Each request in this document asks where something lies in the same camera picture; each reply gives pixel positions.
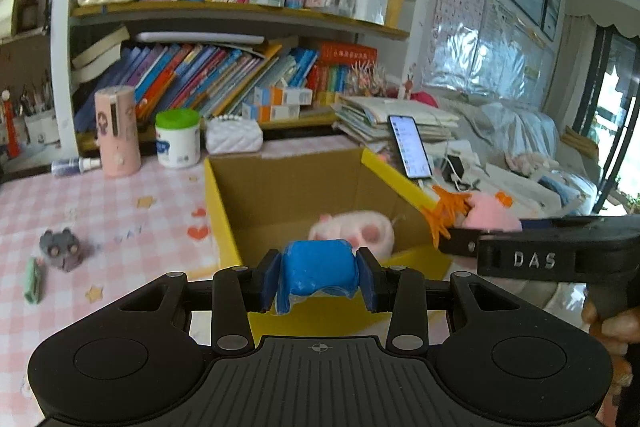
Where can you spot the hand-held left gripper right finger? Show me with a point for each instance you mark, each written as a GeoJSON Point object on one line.
{"type": "Point", "coordinates": [367, 279]}

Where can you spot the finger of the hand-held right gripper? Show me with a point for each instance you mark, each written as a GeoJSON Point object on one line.
{"type": "Point", "coordinates": [460, 243]}
{"type": "Point", "coordinates": [500, 252]}

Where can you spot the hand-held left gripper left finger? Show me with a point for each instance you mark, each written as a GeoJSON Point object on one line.
{"type": "Point", "coordinates": [270, 279]}

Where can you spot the pink doll with orange hair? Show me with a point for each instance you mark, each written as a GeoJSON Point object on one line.
{"type": "Point", "coordinates": [490, 212]}

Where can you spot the blue packet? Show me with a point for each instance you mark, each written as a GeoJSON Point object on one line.
{"type": "Point", "coordinates": [317, 267]}

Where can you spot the pink plush toy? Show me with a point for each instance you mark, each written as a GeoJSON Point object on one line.
{"type": "Point", "coordinates": [350, 227]}

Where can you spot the yellow-edged cardboard box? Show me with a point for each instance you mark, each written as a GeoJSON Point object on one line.
{"type": "Point", "coordinates": [280, 187]}

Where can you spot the person's right hand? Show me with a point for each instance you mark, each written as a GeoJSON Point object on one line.
{"type": "Point", "coordinates": [612, 337]}

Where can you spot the smartphone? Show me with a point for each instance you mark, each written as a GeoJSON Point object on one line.
{"type": "Point", "coordinates": [410, 147]}

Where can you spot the plastic covered sofa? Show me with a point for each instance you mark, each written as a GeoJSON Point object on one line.
{"type": "Point", "coordinates": [515, 122]}

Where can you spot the pink checked tablecloth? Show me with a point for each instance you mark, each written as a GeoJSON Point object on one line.
{"type": "Point", "coordinates": [150, 217]}

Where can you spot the dark framed glass door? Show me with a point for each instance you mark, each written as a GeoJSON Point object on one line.
{"type": "Point", "coordinates": [600, 117]}

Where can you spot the white quilted purse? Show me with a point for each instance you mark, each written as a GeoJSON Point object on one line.
{"type": "Point", "coordinates": [235, 139]}

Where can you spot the stack of papers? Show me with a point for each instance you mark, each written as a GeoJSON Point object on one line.
{"type": "Point", "coordinates": [370, 112]}

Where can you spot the white jar with green lid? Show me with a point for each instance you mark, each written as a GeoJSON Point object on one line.
{"type": "Point", "coordinates": [177, 142]}

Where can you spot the small orange white box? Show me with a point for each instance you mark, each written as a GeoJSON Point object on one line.
{"type": "Point", "coordinates": [286, 112]}
{"type": "Point", "coordinates": [298, 97]}
{"type": "Point", "coordinates": [269, 96]}
{"type": "Point", "coordinates": [257, 113]}

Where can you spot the pink spiky ornament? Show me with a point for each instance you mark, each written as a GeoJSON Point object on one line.
{"type": "Point", "coordinates": [367, 77]}

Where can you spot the grey mouse toy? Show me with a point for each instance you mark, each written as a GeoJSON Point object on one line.
{"type": "Point", "coordinates": [62, 252]}

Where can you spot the pink cylindrical container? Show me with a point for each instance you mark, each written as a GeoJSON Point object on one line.
{"type": "Point", "coordinates": [117, 132]}

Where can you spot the row of colourful picture books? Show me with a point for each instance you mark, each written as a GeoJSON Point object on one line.
{"type": "Point", "coordinates": [200, 72]}

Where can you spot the red thick book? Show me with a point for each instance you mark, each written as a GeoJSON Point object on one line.
{"type": "Point", "coordinates": [350, 53]}

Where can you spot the small spray bottle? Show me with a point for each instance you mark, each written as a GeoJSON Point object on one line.
{"type": "Point", "coordinates": [75, 167]}

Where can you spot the green eraser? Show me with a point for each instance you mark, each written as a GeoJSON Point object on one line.
{"type": "Point", "coordinates": [35, 282]}

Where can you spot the white flat case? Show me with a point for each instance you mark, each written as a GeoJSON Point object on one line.
{"type": "Point", "coordinates": [200, 39]}

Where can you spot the white pen holder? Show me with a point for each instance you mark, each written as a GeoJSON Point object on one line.
{"type": "Point", "coordinates": [370, 7]}

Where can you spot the narrow framed picture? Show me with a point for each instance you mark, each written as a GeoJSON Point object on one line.
{"type": "Point", "coordinates": [552, 4]}

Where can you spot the white cup with brushes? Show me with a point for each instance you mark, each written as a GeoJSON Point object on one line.
{"type": "Point", "coordinates": [42, 129]}

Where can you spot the red white toy stick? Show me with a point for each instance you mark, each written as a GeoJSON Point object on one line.
{"type": "Point", "coordinates": [10, 127]}

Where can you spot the white bookshelf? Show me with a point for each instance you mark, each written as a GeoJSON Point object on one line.
{"type": "Point", "coordinates": [61, 57]}

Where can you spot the plastic covered wall chart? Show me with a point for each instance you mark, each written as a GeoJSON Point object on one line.
{"type": "Point", "coordinates": [515, 57]}

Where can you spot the pink alphabet wall poster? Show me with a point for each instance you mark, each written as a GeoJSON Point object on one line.
{"type": "Point", "coordinates": [457, 17]}

